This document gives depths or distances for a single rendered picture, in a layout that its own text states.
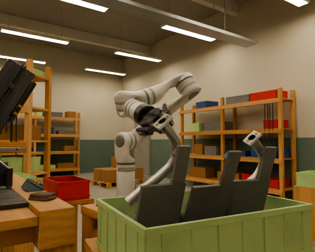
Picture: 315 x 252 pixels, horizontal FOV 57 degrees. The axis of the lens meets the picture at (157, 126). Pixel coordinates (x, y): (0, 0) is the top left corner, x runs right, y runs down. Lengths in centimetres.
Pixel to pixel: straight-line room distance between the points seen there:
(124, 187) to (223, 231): 69
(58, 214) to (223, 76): 691
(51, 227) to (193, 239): 65
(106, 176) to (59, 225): 645
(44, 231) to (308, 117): 571
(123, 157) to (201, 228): 71
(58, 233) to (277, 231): 81
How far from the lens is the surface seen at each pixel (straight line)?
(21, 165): 440
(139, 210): 85
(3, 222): 123
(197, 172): 763
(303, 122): 645
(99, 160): 1166
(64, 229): 129
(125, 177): 143
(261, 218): 95
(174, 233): 77
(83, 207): 152
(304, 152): 644
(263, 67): 710
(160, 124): 84
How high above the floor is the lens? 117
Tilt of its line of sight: 3 degrees up
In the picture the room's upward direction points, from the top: straight up
